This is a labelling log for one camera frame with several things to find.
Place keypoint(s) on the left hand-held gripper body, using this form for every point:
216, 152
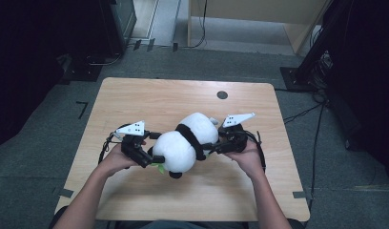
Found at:
132, 146

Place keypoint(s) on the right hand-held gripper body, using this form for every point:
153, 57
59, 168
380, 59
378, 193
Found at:
238, 140

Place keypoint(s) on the panda plush toy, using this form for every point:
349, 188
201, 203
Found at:
176, 149

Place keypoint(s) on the person's left hand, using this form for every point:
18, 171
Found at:
114, 160

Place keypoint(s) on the person's right hand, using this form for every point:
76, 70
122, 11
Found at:
251, 160

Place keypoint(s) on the round dark table grommet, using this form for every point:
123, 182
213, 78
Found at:
222, 94

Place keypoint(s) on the person's dark clothing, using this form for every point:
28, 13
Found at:
183, 225

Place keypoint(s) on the grey tape patch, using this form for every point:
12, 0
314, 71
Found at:
299, 195

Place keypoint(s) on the black metal stand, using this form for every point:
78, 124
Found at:
299, 78

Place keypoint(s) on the person's right leg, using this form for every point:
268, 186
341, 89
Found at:
296, 224

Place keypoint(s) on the person's leg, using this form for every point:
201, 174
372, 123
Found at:
56, 219
296, 224

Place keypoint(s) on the person's left leg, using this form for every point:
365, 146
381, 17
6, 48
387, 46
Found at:
56, 219

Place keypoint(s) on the black cabinet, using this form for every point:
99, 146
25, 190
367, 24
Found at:
119, 22

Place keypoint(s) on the light wooden cabinet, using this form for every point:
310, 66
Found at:
246, 9

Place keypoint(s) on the dark curtain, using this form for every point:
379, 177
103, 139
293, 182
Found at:
30, 63
370, 79

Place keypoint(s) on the black floor base plate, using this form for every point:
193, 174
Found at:
83, 71

